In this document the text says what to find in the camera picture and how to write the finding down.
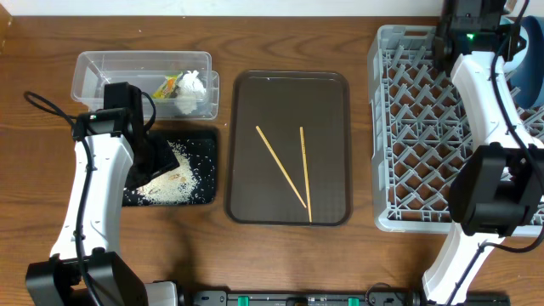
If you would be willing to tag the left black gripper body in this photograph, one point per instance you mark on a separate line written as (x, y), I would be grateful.
(157, 156)

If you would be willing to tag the rice food scraps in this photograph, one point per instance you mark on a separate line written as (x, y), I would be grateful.
(178, 183)

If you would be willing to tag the yellow snack wrapper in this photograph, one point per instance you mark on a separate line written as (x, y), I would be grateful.
(166, 90)

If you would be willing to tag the dark blue plate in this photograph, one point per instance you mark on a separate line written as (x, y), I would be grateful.
(528, 78)

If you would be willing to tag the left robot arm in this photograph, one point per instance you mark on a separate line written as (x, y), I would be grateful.
(116, 150)

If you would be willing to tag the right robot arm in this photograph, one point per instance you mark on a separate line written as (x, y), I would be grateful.
(493, 53)

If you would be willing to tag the black waste tray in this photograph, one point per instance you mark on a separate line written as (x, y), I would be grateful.
(204, 170)

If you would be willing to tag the grey dishwasher rack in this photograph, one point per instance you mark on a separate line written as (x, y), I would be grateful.
(421, 132)

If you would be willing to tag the clear plastic bin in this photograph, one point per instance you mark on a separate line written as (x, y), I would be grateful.
(145, 70)

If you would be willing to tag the crumpled white tissue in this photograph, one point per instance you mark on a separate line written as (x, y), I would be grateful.
(189, 90)

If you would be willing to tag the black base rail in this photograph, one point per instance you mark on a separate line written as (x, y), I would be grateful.
(297, 298)

